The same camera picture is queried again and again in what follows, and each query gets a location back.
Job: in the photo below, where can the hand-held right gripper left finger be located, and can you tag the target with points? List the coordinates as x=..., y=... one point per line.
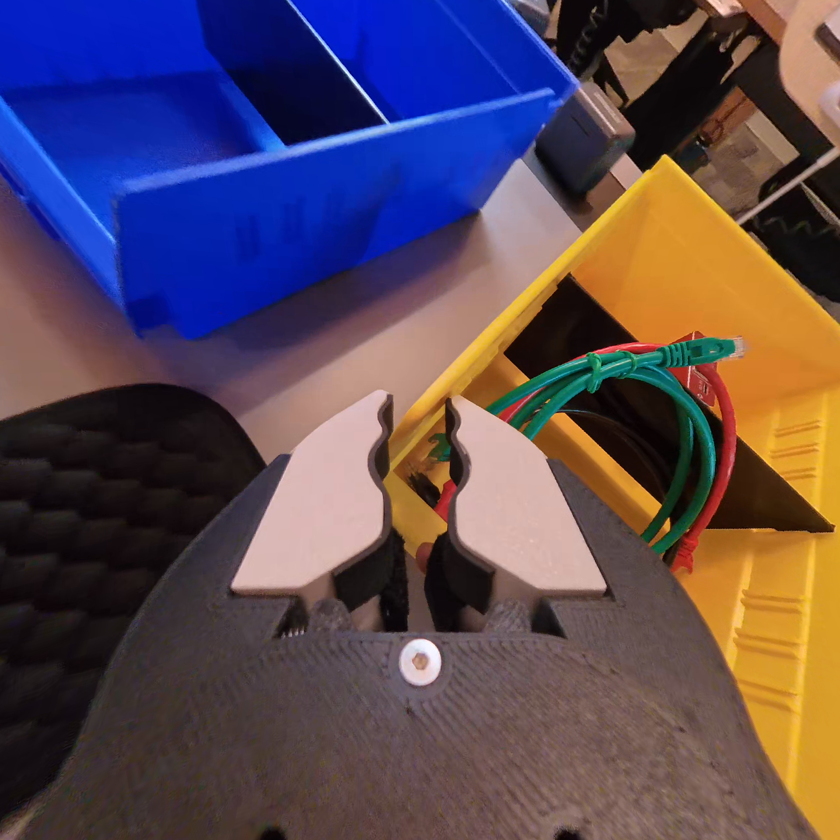
x=315, y=512

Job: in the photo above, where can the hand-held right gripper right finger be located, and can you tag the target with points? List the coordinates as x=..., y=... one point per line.
x=518, y=525

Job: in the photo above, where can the red network splitter box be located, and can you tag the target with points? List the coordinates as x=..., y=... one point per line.
x=697, y=384

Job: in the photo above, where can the yellow plastic bin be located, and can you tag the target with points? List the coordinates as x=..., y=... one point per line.
x=689, y=262

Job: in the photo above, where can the person's right hand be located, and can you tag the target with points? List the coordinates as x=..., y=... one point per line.
x=424, y=556

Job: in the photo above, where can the black bin divider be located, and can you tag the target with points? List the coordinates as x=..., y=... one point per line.
x=754, y=485

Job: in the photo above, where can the blue plastic bin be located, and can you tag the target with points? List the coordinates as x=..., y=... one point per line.
x=295, y=216

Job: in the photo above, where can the dark grey cube device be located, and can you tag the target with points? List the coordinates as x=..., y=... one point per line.
x=584, y=141

